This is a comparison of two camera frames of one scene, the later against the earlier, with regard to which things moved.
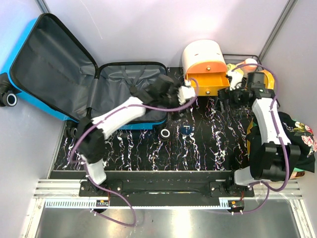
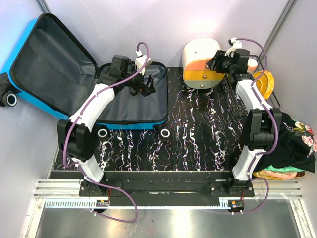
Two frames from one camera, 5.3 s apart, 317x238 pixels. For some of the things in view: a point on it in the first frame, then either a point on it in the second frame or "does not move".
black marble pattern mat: (212, 137) does not move
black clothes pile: (299, 134) does not move
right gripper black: (225, 94) to (219, 57)
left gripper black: (176, 115) to (146, 90)
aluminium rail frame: (67, 193) does not move
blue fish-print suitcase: (46, 64) does not move
